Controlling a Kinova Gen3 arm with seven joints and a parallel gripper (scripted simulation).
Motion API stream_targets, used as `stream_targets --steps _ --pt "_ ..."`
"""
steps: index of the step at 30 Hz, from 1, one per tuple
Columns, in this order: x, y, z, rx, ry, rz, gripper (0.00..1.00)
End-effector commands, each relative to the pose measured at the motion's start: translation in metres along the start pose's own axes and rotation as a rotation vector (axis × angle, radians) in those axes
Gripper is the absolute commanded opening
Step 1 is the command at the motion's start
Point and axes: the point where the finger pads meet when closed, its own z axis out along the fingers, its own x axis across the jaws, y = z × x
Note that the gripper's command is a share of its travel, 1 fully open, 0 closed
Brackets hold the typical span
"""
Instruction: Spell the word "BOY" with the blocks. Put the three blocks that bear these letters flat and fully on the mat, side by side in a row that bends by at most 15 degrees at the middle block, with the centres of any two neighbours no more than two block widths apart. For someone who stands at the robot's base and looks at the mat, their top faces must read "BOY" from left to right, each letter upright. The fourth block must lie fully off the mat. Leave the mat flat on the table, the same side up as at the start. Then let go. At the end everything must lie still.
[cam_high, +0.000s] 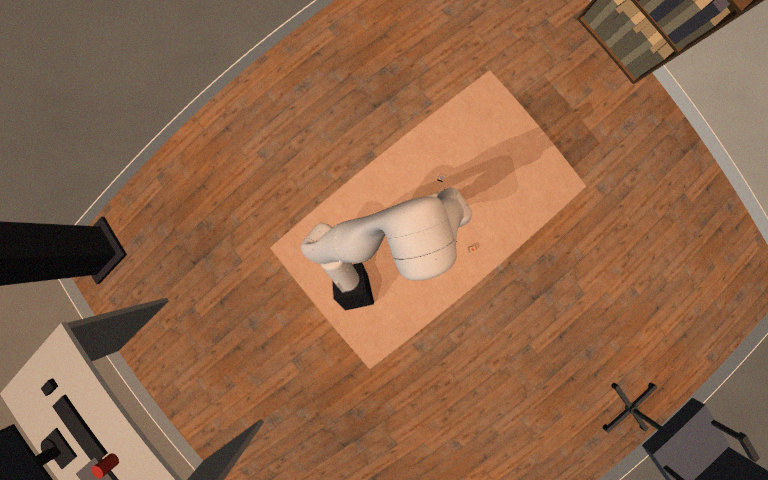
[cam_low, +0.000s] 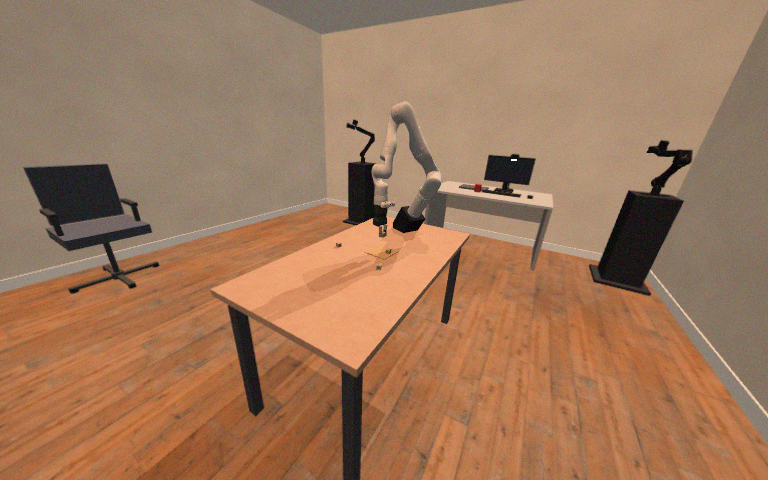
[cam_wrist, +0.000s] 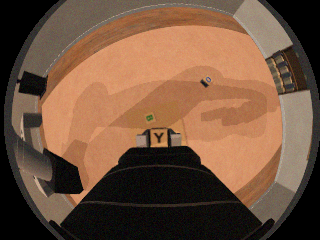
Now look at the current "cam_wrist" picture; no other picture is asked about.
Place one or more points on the tan square mat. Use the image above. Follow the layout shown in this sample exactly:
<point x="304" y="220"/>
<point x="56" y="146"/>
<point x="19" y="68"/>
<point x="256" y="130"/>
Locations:
<point x="167" y="115"/>

